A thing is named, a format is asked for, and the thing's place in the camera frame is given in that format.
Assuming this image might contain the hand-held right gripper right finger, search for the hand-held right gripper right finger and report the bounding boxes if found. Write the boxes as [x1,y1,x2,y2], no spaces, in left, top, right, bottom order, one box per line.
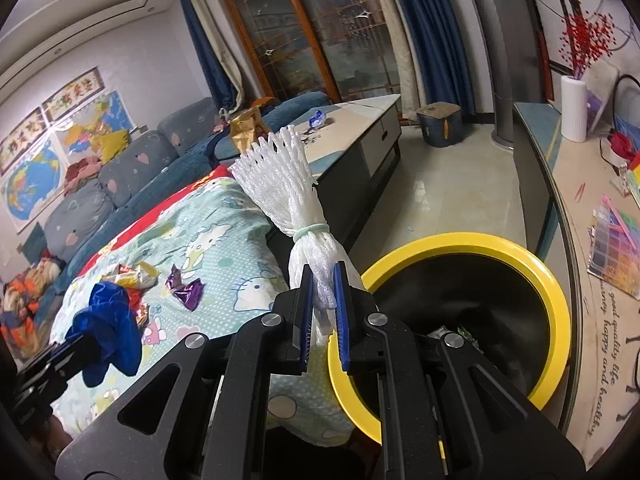
[332,260,586,480]

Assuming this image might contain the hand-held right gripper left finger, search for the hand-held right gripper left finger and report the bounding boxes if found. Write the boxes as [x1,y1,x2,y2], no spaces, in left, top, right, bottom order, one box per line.
[55,262,321,480]

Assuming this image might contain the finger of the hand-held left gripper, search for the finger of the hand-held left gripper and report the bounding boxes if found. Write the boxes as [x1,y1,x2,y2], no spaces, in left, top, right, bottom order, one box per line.
[30,334,98,386]

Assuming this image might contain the blue plastic wrapper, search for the blue plastic wrapper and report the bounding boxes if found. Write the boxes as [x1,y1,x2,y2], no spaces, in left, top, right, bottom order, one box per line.
[65,281,143,388]

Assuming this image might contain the purple foil snack packet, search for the purple foil snack packet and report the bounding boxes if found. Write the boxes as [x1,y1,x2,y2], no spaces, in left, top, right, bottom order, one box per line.
[165,264,207,312]

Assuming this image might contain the yellow rim black trash bin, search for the yellow rim black trash bin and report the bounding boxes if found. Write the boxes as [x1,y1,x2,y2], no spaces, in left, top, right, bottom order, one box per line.
[327,246,572,443]

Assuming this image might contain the white foam net bundle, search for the white foam net bundle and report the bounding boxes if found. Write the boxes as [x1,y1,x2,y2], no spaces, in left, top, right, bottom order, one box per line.
[231,126,368,338]

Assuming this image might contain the orange patterned clothes pile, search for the orange patterned clothes pile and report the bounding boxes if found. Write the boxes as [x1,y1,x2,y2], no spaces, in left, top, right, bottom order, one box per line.
[0,257,66,356]

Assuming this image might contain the yellow snack packet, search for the yellow snack packet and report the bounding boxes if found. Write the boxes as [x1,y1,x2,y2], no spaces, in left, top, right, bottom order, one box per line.
[102,261,160,291]

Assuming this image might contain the teal pillow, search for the teal pillow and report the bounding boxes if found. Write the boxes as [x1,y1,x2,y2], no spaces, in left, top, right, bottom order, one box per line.
[19,222,48,261]

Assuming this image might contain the cartoon cat printed blanket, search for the cartoon cat printed blanket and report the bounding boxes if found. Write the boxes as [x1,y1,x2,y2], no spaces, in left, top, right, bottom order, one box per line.
[50,177,361,448]

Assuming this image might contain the grey heart-print sofa cushion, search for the grey heart-print sofa cushion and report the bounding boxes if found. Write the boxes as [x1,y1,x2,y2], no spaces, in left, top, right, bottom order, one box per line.
[97,130,177,208]
[44,182,115,263]
[157,97,221,156]

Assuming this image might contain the blue grey sofa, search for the blue grey sofa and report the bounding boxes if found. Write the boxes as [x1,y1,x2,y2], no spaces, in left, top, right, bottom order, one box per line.
[0,91,333,361]

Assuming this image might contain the grey coffee table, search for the grey coffee table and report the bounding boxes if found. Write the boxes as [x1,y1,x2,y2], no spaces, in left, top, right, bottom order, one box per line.
[220,94,403,261]

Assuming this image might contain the pink red clothes pile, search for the pink red clothes pile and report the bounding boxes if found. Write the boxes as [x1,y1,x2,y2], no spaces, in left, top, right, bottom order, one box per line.
[64,156,103,196]

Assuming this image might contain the gold paper bag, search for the gold paper bag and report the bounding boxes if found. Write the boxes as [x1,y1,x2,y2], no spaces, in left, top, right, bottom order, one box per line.
[229,107,268,153]

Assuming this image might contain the dark blue box stool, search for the dark blue box stool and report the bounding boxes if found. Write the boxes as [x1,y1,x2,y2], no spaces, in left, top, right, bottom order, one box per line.
[416,102,463,148]

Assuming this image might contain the yellow pillow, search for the yellow pillow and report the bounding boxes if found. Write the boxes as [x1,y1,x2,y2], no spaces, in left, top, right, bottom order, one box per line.
[95,129,132,163]

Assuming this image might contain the beige curtain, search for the beige curtain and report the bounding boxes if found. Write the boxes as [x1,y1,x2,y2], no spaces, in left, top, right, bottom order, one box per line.
[182,0,261,111]
[370,0,421,111]

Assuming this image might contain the colourful bead organizer box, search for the colourful bead organizer box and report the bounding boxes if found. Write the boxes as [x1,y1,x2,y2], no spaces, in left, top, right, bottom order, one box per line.
[587,195,640,301]

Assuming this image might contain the pink plastic stick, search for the pink plastic stick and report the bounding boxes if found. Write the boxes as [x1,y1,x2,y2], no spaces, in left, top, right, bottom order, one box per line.
[602,196,638,248]

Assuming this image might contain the blue curtain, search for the blue curtain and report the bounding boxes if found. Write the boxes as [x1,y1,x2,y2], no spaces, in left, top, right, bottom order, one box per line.
[382,0,476,118]
[177,0,238,111]

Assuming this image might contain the silver tower air conditioner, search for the silver tower air conditioner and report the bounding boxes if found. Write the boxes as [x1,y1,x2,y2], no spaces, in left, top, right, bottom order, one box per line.
[462,0,516,148]

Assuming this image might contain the white ribbed vase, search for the white ribbed vase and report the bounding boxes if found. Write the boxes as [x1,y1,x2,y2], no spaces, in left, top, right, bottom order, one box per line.
[560,75,588,142]

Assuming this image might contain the colourful picture book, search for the colourful picture book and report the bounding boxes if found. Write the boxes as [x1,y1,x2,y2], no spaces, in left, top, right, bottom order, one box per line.
[625,150,640,196]

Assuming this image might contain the white canvas board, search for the white canvas board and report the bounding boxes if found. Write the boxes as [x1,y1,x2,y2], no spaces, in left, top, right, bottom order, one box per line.
[582,62,621,131]

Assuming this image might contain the red berry branches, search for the red berry branches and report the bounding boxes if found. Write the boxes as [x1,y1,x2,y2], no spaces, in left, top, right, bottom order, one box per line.
[552,10,616,81]

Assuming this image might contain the world map wall poster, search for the world map wall poster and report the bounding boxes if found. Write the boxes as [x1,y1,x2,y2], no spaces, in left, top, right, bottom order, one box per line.
[0,140,68,233]

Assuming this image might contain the framed calligraphy wall poster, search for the framed calligraphy wall poster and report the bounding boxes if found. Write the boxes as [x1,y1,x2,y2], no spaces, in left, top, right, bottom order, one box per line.
[42,66,103,122]
[0,107,43,161]

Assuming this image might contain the country map wall poster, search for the country map wall poster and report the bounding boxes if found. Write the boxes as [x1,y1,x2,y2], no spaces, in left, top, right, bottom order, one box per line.
[55,90,136,156]

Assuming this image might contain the wooden frame glass door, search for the wooden frame glass door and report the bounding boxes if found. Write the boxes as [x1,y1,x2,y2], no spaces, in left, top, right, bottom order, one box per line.
[210,0,401,106]

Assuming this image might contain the black cable loop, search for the black cable loop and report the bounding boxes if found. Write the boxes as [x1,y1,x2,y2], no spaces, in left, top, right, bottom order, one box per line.
[612,75,640,131]

